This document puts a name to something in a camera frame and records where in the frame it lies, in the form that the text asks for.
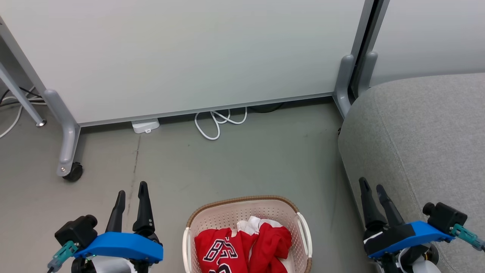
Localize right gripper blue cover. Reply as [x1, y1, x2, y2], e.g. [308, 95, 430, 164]
[358, 177, 455, 273]

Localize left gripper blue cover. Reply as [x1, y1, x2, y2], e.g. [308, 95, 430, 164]
[72, 181, 164, 273]

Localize red jersey with lettering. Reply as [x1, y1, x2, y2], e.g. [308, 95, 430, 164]
[194, 227, 259, 273]

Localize red jersey with white trim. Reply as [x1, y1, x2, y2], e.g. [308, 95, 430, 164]
[248, 223, 293, 273]

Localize white cloth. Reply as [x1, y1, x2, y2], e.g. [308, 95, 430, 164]
[237, 216, 284, 236]

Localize grey fabric sofa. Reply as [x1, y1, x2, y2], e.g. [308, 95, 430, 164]
[338, 73, 485, 273]

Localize black caster wheel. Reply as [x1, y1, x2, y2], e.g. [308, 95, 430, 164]
[63, 162, 83, 182]

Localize white power adapter box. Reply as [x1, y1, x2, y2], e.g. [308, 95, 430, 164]
[131, 118, 160, 134]

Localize beige plastic laundry basket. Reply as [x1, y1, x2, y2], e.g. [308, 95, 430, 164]
[183, 195, 313, 273]

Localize grey partition leg with caster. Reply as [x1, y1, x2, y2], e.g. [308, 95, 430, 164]
[43, 89, 83, 182]

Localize grey leg of narrow partition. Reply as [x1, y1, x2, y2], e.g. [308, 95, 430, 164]
[358, 51, 378, 96]

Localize grey metal table leg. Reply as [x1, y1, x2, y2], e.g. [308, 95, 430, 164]
[0, 63, 47, 127]

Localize wide white partition panel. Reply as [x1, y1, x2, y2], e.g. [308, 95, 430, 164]
[0, 0, 367, 127]

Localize narrow white partition panel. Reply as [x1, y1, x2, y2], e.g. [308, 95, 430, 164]
[369, 0, 485, 87]

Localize looped white cable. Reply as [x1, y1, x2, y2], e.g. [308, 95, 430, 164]
[194, 107, 248, 141]

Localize white cable by table leg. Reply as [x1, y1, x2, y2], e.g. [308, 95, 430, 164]
[0, 91, 44, 139]

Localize black cable under partition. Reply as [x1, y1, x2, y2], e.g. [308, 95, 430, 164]
[248, 102, 284, 113]

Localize black cables by table leg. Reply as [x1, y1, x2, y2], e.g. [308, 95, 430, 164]
[0, 86, 46, 108]

